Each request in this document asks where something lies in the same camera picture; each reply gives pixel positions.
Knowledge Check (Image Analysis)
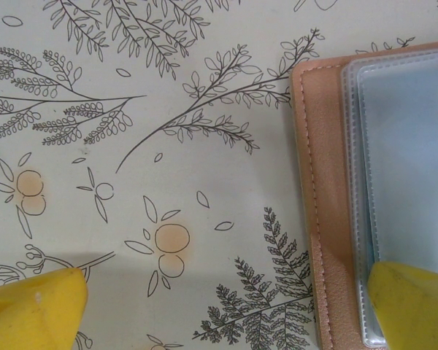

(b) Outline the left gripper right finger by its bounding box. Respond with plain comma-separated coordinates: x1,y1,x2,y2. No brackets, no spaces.
366,260,438,350

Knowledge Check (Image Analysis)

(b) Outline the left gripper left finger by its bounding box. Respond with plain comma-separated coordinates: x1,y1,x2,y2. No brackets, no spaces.
0,268,89,350

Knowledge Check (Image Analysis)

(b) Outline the pink leather card holder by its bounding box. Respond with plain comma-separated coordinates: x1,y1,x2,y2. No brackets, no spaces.
290,39,438,350

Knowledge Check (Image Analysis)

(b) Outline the floral patterned table cover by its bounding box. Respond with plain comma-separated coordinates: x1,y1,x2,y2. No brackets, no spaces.
0,0,438,350

